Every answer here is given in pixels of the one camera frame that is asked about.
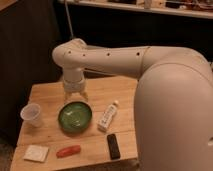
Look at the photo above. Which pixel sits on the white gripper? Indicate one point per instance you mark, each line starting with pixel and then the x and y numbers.
pixel 74 87

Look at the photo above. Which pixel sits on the translucent white cup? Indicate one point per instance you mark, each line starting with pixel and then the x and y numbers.
pixel 31 113

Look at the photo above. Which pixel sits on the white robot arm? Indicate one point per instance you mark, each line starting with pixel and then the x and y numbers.
pixel 173 102

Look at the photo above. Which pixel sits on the green ceramic bowl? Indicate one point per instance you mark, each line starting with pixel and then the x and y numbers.
pixel 75 117

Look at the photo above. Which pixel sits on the wooden table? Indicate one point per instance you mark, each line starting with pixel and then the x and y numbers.
pixel 94 148

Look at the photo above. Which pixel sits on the white labelled tube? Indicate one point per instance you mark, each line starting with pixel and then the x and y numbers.
pixel 107 116

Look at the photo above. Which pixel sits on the grey metal shelf beam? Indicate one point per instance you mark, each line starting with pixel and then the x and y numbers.
pixel 89 73

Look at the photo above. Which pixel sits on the black rectangular remote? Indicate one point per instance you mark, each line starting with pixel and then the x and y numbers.
pixel 113 146

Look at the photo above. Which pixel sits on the white square sponge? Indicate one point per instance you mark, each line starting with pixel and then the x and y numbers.
pixel 36 153

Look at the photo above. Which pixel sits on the metal vertical pole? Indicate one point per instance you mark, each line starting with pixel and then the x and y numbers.
pixel 72 36

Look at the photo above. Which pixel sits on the upper shelf with clutter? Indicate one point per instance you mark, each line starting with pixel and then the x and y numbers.
pixel 186 8

